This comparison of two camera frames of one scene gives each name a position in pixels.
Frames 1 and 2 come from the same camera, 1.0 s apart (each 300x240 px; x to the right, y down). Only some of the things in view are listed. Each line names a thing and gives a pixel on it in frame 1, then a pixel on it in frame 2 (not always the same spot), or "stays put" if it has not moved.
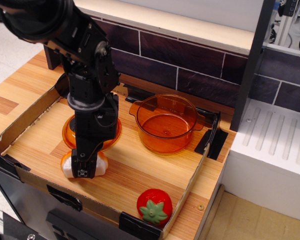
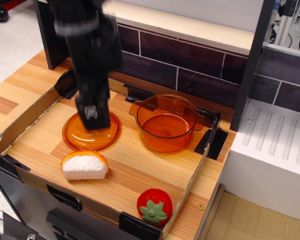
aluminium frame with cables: [288, 29] stays put
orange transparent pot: [166, 122] stays put
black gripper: [92, 127] to [94, 54]
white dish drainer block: [269, 161] stays put
